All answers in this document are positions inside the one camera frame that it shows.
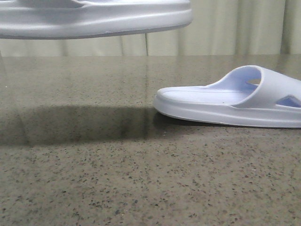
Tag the light blue slipper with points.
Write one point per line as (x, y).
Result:
(249, 95)
(76, 19)

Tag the pale green curtain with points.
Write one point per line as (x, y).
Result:
(219, 27)

